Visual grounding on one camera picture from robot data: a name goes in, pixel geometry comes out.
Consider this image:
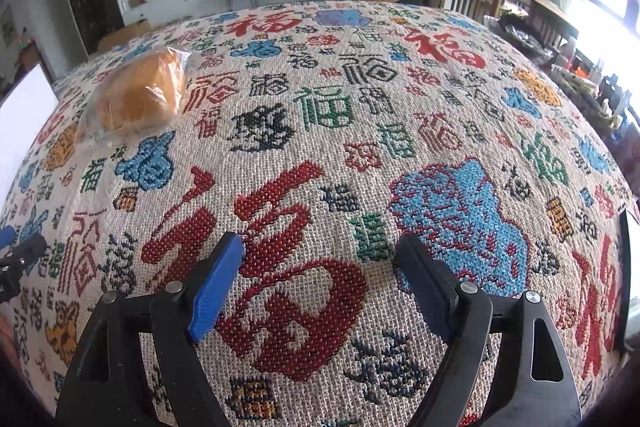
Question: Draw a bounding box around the white cardboard box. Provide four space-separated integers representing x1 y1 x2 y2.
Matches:
0 64 58 204

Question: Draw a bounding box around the cardboard box on floor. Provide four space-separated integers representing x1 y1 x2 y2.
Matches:
96 20 151 53

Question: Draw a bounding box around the patterned woven tablecloth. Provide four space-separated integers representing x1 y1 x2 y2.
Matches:
1 1 634 426

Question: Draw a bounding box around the packaged bread loaf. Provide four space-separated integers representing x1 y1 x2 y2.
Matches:
76 46 191 143

